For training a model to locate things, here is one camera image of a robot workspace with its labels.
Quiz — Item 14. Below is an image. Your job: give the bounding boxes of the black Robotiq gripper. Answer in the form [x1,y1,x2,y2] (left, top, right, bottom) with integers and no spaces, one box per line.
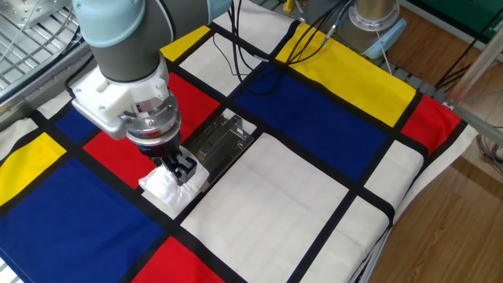
[135,135,198,187]

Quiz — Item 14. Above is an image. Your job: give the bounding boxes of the white toilet paper roll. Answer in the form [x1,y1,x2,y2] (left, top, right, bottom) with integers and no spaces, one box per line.
[138,147,211,209]

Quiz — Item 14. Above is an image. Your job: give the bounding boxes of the metal rectangular tray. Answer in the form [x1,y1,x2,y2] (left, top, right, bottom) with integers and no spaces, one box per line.
[184,113,255,193]

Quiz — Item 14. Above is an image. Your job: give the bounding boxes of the Mondrian pattern colour block tablecloth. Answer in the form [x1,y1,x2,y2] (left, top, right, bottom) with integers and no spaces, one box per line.
[0,0,480,283]

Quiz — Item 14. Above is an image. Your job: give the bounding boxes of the perforated metal plate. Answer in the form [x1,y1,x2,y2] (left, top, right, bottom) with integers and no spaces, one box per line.
[0,0,75,29]

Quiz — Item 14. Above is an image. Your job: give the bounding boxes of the green board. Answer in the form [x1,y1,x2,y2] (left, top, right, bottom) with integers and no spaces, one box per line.
[408,0,503,42]

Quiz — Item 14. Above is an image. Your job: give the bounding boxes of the aluminium frame rail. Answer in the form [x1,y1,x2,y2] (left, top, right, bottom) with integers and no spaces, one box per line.
[0,39,99,133]

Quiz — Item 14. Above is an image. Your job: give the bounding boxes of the black cable with silver connector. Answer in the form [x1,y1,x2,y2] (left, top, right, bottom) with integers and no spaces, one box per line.
[274,0,354,68]

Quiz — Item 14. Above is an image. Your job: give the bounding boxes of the thin white cable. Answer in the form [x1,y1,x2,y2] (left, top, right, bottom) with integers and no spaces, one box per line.
[374,29,395,76]

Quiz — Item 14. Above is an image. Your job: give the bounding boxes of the black floor cables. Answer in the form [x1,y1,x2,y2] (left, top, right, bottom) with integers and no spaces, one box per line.
[434,37,486,91]

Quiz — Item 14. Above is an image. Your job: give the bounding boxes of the aluminium frame post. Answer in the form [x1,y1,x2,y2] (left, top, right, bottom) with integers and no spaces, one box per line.
[446,27,503,109]

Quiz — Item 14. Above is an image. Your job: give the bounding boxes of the grey cable bundle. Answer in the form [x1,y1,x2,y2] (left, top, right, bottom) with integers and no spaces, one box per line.
[477,125,503,176]

